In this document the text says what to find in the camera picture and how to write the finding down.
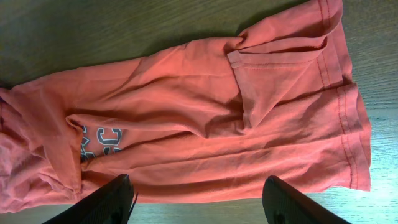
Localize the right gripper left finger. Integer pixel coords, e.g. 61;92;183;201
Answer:
43;174;136;224

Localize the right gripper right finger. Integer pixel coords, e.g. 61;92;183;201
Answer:
262;175;349;224

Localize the red soccer t-shirt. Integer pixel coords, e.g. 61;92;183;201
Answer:
1;0;371;213

